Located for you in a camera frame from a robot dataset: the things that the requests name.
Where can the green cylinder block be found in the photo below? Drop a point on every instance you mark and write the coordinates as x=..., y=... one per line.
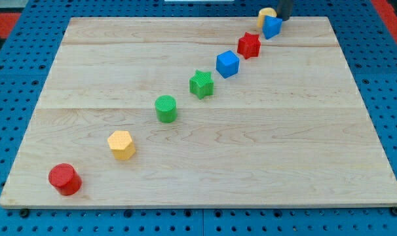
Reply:
x=166, y=110

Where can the blue triangle block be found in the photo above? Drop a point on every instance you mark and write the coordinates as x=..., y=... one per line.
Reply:
x=271, y=26

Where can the red star block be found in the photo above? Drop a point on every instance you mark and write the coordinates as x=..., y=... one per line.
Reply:
x=249, y=45

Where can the yellow hexagon block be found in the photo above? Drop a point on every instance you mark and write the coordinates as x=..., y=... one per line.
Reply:
x=121, y=145

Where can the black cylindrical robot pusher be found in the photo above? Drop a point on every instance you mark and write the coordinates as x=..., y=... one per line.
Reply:
x=284, y=9

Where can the red cylinder block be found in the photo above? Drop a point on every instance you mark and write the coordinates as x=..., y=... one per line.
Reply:
x=65, y=179

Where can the green star block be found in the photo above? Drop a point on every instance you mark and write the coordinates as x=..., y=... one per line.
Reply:
x=201, y=84

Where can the blue cube block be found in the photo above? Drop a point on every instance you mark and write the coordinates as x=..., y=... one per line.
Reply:
x=227, y=64

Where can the wooden board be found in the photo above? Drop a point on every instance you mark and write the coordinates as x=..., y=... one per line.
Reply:
x=289, y=130

